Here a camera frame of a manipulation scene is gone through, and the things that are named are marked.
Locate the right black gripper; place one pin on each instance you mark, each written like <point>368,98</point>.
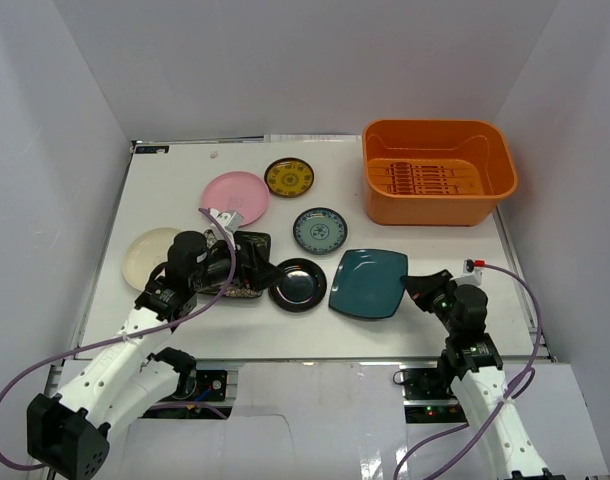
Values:
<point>423,287</point>

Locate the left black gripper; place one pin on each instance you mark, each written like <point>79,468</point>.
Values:
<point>246,259</point>

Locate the black floral square plate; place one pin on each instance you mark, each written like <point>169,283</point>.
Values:
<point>250,247</point>

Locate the black round plate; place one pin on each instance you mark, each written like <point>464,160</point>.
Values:
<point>301,288</point>

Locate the teal square plate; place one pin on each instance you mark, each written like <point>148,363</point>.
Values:
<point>367,284</point>

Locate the blue floral round plate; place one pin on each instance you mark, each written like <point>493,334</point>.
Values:
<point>320,230</point>

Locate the pink round plate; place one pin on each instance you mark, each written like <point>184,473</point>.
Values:
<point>240,191</point>

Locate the yellow patterned round plate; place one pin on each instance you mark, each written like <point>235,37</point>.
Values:
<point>289,177</point>

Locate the cream round plate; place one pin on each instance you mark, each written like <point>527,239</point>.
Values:
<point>145,253</point>

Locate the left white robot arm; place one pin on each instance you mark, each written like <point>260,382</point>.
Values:
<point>71,431</point>

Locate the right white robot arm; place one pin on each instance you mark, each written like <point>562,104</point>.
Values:
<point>471,367</point>

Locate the orange plastic bin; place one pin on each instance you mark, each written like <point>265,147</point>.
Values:
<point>435,172</point>

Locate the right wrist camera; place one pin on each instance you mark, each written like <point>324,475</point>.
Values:
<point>472,273</point>

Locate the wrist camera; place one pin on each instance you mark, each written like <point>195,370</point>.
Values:
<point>229,220</point>
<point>472,273</point>

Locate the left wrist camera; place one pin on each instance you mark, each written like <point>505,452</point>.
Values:
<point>229,220</point>

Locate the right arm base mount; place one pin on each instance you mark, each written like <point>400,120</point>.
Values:
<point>426,399</point>

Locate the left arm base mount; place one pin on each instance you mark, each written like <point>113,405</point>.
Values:
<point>207,402</point>

